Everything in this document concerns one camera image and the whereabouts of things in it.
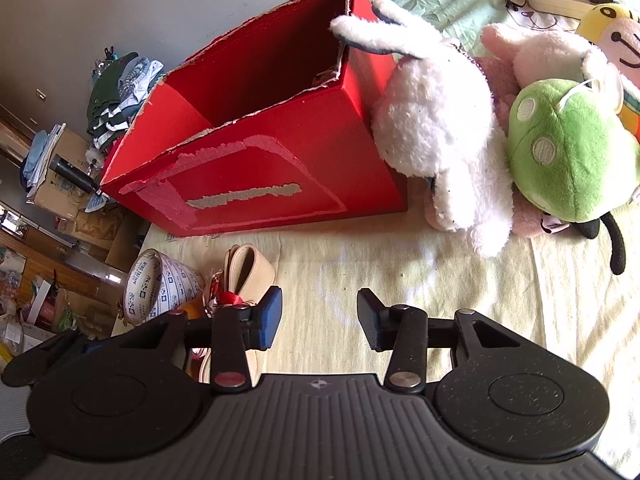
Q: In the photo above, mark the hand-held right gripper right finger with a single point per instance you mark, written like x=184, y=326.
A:
x=367, y=321

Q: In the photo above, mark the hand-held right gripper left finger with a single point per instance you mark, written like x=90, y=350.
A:
x=270, y=317

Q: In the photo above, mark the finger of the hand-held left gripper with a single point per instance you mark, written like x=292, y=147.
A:
x=30, y=365

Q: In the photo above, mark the red knot ornament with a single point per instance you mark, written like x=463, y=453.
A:
x=227, y=297

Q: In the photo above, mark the printed tape roll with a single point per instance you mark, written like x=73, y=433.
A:
x=175, y=280

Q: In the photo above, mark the red cardboard box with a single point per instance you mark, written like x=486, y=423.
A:
x=280, y=160

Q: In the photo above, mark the pile of assorted clutter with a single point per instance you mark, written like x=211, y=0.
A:
x=30, y=310

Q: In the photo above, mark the cream printed blanket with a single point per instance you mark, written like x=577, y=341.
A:
x=350, y=260

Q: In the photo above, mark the brown cardboard box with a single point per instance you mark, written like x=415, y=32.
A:
x=100, y=230

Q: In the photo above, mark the blue checkered cloth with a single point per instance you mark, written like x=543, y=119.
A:
x=96, y=201

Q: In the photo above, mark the cardboard box with papers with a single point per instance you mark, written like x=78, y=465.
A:
x=50, y=180

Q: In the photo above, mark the black flashlight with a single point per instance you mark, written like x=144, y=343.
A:
x=70, y=170

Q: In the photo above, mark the white plush rabbit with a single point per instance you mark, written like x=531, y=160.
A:
x=435, y=110

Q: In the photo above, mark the green plush toy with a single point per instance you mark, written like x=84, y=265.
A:
x=565, y=155

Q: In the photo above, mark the black and white plush toy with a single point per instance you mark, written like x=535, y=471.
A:
x=617, y=250

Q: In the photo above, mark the pile of folded clothes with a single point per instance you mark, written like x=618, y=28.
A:
x=125, y=80

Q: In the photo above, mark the blue holder with clips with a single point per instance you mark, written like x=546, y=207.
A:
x=110, y=57

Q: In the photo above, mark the pink plush toy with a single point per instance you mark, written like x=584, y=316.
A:
x=540, y=55

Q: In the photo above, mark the green bedsheet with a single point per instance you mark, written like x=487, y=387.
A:
x=440, y=5

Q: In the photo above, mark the yellow plush toy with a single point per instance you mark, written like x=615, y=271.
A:
x=615, y=35

